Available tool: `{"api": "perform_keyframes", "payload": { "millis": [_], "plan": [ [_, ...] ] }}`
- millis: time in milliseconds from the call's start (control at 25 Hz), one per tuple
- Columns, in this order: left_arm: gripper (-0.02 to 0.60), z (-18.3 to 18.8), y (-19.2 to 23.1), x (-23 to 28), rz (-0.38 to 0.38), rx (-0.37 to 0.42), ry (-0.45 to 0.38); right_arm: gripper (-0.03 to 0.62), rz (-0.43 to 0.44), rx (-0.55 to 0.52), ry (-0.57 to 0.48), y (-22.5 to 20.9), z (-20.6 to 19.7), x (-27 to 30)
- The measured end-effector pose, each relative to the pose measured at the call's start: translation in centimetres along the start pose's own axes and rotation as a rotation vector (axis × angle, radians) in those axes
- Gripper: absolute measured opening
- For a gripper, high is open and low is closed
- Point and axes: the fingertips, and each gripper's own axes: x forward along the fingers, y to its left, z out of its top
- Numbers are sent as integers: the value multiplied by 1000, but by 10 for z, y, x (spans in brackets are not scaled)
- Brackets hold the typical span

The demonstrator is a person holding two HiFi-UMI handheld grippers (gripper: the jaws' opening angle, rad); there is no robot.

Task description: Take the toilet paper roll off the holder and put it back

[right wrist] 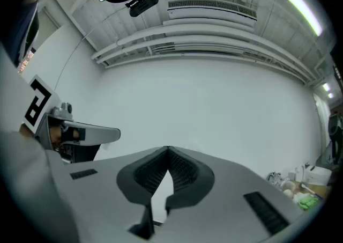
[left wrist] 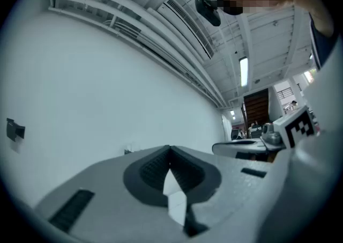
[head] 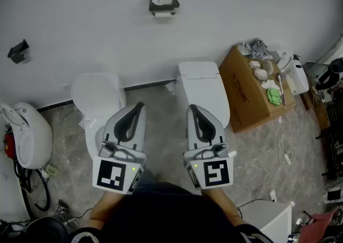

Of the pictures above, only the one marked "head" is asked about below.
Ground person's right forearm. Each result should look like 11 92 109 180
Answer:
201 187 249 228

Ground green cloth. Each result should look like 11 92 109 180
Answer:
266 87 284 107

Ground red sheet item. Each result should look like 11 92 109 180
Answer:
297 207 339 243

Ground black wall bracket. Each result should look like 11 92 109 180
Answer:
7 39 30 64

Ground black round seat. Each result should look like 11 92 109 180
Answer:
26 216 69 243

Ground black hose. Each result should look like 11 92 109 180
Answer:
13 156 51 213

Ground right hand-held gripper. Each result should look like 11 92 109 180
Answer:
183 104 233 190

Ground person's dark top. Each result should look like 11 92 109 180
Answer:
68 176 274 243

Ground white cabinet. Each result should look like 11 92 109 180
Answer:
238 200 293 243

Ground person's left forearm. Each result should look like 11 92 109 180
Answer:
89 190 128 228

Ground white floor cable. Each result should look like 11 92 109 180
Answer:
275 113 294 166

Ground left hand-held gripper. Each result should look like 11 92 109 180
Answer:
92 101 147 196

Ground white toilet with closed lid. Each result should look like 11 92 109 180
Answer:
174 61 232 141

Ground brown cardboard box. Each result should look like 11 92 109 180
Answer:
218 45 297 134

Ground grey crumpled cloth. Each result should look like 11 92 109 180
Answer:
248 38 271 60

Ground white bidet seat unit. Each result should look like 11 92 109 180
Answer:
275 51 310 97

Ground white toilet with open lid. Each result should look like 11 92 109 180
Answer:
70 72 128 165

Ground person's blue jeans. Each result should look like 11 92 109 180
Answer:
133 169 156 192

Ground white round sponge ball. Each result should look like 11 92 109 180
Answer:
253 67 269 80

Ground black metal rack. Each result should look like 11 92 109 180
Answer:
316 97 343 183

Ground white crumpled tissue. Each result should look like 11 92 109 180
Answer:
261 79 279 90

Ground red object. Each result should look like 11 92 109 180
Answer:
3 131 16 159

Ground black wall shelf holder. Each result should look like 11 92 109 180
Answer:
148 0 180 18

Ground pale crumpled cloth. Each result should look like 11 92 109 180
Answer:
237 42 251 56

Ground white rounded urinal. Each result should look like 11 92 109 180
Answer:
0 101 54 170

